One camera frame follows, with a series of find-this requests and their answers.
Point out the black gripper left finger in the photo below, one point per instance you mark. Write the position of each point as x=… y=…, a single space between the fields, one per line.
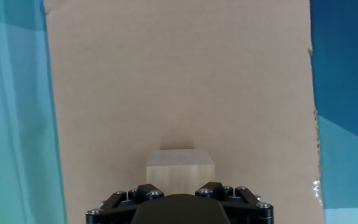
x=117 y=208

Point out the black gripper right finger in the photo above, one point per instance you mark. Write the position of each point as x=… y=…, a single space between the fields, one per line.
x=247 y=208

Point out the light wooden cube block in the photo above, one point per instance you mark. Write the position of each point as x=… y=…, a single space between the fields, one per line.
x=180 y=174

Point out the brown cardboard sheet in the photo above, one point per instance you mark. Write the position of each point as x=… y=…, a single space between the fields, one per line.
x=179 y=77

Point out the blue green white tablecloth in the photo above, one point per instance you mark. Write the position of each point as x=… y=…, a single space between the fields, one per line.
x=11 y=109

